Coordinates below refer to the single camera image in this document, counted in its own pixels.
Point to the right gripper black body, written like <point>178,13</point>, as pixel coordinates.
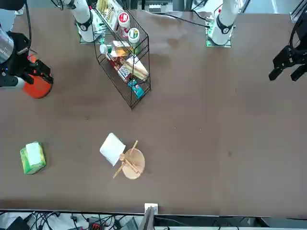
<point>20,60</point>

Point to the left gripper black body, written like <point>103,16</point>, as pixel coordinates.
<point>301,56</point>

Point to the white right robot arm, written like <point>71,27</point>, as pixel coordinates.
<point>84,16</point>

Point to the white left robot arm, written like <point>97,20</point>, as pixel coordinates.
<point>225,16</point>

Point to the orange round bin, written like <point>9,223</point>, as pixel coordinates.
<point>38,91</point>

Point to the green tissue pack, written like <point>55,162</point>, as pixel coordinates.
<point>26,167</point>

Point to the white cap drink bottle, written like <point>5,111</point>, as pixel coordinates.
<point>104,48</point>

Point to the red white cookie box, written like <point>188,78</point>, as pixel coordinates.
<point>117,64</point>

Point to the small printed snack box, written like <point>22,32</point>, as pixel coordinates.
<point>120,44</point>

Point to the long yellow white box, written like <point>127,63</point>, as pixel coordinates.
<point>105,12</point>

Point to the wrapped triangle sandwich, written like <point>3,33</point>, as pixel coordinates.
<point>138,67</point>

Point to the teal snack packet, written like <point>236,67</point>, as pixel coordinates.
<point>136,89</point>

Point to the red lid white jar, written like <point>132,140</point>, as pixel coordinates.
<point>124,18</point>

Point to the green lid white jar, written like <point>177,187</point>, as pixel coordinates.
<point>133,34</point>

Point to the wooden mug tree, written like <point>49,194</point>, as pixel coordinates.
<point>134,165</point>

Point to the large black power brick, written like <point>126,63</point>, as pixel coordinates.
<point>16,224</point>

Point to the red black plug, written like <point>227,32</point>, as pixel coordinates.
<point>94,224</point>

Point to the grey power adapter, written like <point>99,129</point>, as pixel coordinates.
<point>131,224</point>

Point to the aluminium frame profile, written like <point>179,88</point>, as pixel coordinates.
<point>296,14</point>

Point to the aluminium camera post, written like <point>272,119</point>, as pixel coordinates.
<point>148,208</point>

